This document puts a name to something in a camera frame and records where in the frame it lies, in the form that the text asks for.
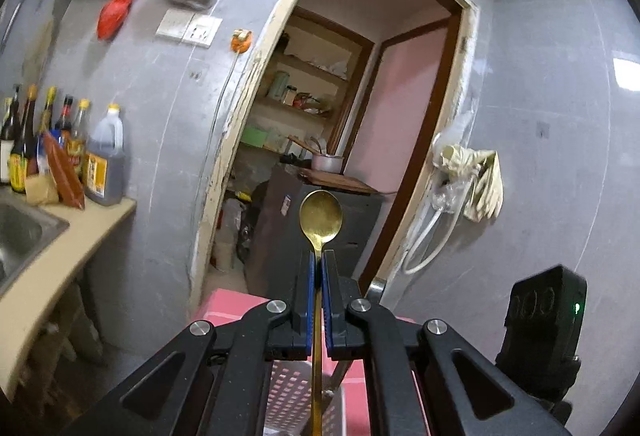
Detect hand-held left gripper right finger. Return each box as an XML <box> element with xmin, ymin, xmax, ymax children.
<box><xmin>322</xmin><ymin>250</ymin><xmax>571</xmax><ymax>436</ymax></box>

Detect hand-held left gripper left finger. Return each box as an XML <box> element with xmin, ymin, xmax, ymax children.
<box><xmin>65</xmin><ymin>250</ymin><xmax>318</xmax><ymax>436</ymax></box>

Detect white wall switch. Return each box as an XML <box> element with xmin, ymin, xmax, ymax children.
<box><xmin>156</xmin><ymin>8</ymin><xmax>196</xmax><ymax>41</ymax></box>

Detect wooden cutting board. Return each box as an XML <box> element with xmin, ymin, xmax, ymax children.
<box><xmin>297</xmin><ymin>167</ymin><xmax>381</xmax><ymax>195</ymax></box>

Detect white wall socket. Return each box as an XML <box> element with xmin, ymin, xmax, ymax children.
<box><xmin>182</xmin><ymin>15</ymin><xmax>222</xmax><ymax>48</ymax></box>

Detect metal pot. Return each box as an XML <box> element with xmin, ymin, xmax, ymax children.
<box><xmin>311</xmin><ymin>152</ymin><xmax>346</xmax><ymax>174</ymax></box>

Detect dark pump bottle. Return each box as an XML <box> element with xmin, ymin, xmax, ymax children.
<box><xmin>0</xmin><ymin>83</ymin><xmax>23</xmax><ymax>187</ymax></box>

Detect yellow rubber gloves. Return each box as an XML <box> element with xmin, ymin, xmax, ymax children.
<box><xmin>432</xmin><ymin>144</ymin><xmax>503</xmax><ymax>222</ymax></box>

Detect white hose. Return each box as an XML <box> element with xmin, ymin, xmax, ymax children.
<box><xmin>402</xmin><ymin>176</ymin><xmax>473</xmax><ymax>275</ymax></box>

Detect beige plastic bag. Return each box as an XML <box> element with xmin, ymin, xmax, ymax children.
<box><xmin>25</xmin><ymin>175</ymin><xmax>60</xmax><ymax>206</ymax></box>

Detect orange seasoning packet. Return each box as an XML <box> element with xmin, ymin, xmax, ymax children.
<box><xmin>42</xmin><ymin>132</ymin><xmax>86</xmax><ymax>209</ymax></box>

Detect white perforated utensil holder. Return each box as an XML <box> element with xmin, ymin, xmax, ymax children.
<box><xmin>262</xmin><ymin>358</ymin><xmax>348</xmax><ymax>436</ymax></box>

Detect wooden door frame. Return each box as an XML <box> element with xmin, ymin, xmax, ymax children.
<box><xmin>190</xmin><ymin>0</ymin><xmax>481</xmax><ymax>312</ymax></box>

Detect grey cabinet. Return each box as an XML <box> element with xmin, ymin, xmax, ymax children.
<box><xmin>245</xmin><ymin>166</ymin><xmax>386</xmax><ymax>297</ymax></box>

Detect green jar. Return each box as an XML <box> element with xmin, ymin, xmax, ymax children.
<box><xmin>272</xmin><ymin>71</ymin><xmax>291</xmax><ymax>101</ymax></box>

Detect amber bottle yellow cap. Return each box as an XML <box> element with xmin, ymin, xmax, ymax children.
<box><xmin>67</xmin><ymin>99</ymin><xmax>92</xmax><ymax>182</ymax></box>

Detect wooden shelf unit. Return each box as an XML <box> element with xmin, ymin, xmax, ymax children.
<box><xmin>235</xmin><ymin>6</ymin><xmax>376</xmax><ymax>177</ymax></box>

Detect dark bottle red cap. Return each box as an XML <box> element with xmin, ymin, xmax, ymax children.
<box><xmin>54</xmin><ymin>95</ymin><xmax>75</xmax><ymax>143</ymax></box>

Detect slim yellow cap bottle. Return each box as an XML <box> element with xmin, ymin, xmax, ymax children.
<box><xmin>37</xmin><ymin>87</ymin><xmax>58</xmax><ymax>137</ymax></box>

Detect beige kitchen counter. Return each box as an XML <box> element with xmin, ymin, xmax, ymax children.
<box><xmin>0</xmin><ymin>186</ymin><xmax>137</xmax><ymax>402</ymax></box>

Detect pink checked tablecloth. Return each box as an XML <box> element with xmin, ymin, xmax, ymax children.
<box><xmin>192</xmin><ymin>288</ymin><xmax>431</xmax><ymax>436</ymax></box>

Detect red plastic bag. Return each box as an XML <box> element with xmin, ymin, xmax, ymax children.
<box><xmin>96</xmin><ymin>0</ymin><xmax>142</xmax><ymax>41</ymax></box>

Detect steel kitchen sink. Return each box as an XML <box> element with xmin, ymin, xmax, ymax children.
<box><xmin>0</xmin><ymin>201</ymin><xmax>70</xmax><ymax>297</ymax></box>

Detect large dark vinegar jug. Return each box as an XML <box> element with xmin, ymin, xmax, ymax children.
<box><xmin>84</xmin><ymin>103</ymin><xmax>127</xmax><ymax>207</ymax></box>

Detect green box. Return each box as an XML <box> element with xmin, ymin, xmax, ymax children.
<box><xmin>240</xmin><ymin>126</ymin><xmax>268</xmax><ymax>149</ymax></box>

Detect gold spoon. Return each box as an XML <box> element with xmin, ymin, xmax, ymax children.
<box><xmin>299</xmin><ymin>189</ymin><xmax>343</xmax><ymax>436</ymax></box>

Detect soy sauce bottle orange cap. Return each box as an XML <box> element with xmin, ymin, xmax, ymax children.
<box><xmin>10</xmin><ymin>85</ymin><xmax>41</xmax><ymax>194</ymax></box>

